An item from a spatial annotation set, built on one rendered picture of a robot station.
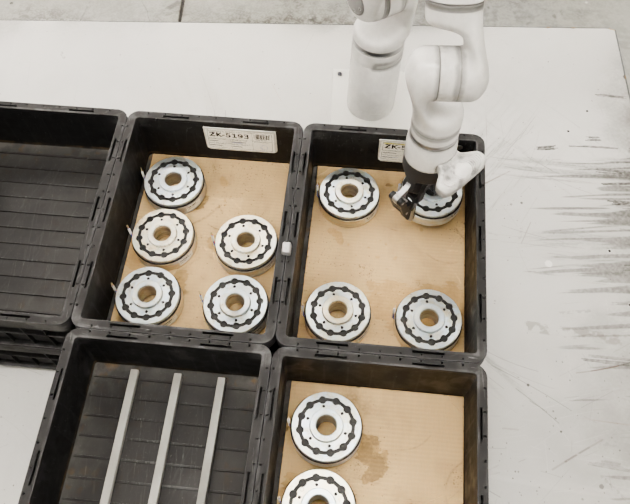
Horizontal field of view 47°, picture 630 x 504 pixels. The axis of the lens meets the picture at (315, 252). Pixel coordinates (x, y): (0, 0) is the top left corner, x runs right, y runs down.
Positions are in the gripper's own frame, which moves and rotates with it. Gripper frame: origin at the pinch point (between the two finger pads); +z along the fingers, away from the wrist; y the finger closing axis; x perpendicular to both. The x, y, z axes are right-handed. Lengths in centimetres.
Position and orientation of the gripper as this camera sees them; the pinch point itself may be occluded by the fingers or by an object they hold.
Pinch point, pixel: (418, 202)
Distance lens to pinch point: 121.4
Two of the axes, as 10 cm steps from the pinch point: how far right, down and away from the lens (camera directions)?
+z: 0.1, 4.7, 8.8
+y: -7.4, 6.0, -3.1
